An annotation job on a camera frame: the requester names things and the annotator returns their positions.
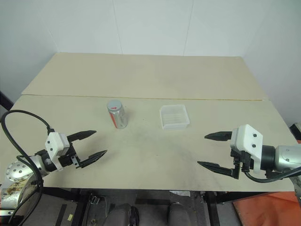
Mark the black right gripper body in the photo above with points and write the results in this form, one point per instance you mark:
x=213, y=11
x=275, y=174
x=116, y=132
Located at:
x=244, y=160

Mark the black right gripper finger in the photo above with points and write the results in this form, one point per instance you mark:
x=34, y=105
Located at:
x=221, y=169
x=219, y=136

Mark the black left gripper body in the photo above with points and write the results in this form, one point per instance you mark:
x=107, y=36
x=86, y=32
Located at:
x=67, y=160

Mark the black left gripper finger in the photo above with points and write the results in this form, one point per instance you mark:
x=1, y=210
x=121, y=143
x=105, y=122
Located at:
x=82, y=134
x=92, y=157

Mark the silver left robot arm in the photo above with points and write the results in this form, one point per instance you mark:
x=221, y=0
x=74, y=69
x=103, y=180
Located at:
x=17, y=171

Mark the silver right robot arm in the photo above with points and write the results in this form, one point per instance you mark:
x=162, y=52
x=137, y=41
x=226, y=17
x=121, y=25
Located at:
x=284, y=156

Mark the clear plastic square container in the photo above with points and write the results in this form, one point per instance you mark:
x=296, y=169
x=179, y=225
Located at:
x=174, y=117

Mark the orange floor mat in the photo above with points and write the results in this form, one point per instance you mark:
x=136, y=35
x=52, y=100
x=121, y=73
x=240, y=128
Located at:
x=268, y=209

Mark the black box with red edge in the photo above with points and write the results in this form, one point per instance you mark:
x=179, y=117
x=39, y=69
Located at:
x=295, y=130

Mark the black slanted panel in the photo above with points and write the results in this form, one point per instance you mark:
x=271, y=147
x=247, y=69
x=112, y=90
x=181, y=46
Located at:
x=5, y=101

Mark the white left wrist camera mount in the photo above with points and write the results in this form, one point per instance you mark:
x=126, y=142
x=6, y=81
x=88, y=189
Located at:
x=54, y=143

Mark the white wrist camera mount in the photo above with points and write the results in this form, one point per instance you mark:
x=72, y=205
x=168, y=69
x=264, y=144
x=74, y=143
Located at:
x=247, y=139
x=54, y=143

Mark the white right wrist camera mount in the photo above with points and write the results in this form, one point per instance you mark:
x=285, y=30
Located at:
x=247, y=139

